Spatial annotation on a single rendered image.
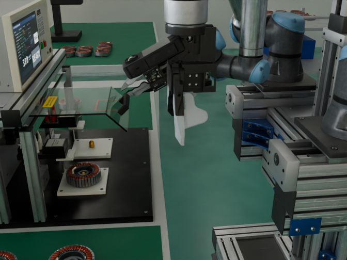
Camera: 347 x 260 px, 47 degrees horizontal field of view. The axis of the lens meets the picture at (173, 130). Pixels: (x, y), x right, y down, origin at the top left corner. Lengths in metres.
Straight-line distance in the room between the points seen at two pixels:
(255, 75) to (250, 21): 0.16
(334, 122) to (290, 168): 0.16
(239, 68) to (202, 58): 0.57
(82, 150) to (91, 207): 0.36
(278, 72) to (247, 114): 0.19
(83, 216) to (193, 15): 0.73
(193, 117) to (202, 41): 0.13
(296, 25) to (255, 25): 0.27
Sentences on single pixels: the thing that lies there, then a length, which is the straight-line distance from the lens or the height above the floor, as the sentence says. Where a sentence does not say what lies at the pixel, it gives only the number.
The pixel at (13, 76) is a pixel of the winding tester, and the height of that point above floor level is 1.16.
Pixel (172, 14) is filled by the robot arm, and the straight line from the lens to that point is 0.69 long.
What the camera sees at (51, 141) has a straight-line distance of 1.32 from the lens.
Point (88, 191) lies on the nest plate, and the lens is 1.30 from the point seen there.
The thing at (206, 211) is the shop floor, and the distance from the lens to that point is 2.53.
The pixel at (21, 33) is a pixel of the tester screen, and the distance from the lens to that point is 1.22.
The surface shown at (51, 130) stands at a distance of 1.56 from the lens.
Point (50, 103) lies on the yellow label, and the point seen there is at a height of 1.07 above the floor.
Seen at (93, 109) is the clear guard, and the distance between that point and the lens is 1.14.
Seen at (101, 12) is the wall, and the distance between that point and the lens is 6.56.
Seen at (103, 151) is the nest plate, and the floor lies 0.78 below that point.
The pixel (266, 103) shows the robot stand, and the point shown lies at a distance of 1.51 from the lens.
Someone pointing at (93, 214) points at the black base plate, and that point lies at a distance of 1.21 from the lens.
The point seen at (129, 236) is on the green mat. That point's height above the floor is 0.75.
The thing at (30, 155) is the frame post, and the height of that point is 0.98.
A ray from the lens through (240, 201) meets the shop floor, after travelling 2.65.
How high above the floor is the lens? 1.47
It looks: 24 degrees down
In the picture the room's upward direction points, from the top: straight up
